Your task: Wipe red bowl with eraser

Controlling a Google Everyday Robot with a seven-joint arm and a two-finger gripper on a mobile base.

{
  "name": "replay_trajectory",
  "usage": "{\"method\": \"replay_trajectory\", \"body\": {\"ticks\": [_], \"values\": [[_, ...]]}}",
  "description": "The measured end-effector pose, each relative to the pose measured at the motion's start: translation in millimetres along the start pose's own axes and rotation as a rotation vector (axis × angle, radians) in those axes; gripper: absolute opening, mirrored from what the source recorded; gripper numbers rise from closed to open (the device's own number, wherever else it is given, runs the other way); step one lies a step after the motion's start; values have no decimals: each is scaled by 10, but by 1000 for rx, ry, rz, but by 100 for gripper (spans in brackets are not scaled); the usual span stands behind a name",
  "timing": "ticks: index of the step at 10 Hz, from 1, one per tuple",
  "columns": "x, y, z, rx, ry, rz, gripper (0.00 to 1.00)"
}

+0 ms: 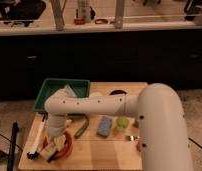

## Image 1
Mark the black bag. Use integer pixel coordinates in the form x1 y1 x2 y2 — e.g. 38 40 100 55
0 0 46 27

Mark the black pole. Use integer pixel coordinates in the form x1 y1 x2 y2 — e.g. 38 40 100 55
7 122 19 171

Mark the wooden board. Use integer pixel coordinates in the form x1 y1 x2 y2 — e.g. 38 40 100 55
17 81 149 171

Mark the white bottle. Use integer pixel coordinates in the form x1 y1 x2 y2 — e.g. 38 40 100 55
77 0 91 23

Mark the red bowl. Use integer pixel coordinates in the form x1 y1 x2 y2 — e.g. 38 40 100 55
41 131 73 162

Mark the green curved vegetable toy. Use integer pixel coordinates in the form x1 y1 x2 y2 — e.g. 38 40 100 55
74 115 90 139

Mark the orange fruit toy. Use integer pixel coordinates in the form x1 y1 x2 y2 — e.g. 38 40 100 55
136 140 142 152

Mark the green plastic tray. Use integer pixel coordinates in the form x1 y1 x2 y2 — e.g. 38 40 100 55
33 78 90 114

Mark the blue sponge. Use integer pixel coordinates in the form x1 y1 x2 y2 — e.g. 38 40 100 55
97 116 112 137

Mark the silver fork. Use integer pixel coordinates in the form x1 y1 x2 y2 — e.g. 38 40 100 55
125 135 140 141

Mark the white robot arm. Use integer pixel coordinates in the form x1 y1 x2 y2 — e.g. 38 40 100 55
44 83 194 171

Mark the white eraser block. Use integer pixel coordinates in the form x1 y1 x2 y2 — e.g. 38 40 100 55
40 148 58 162

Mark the green plastic cup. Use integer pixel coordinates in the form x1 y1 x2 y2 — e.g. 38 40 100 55
115 116 129 133

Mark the small brown object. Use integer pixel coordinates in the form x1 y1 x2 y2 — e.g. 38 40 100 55
133 120 139 128

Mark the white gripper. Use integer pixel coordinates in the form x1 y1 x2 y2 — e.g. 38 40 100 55
47 131 70 151

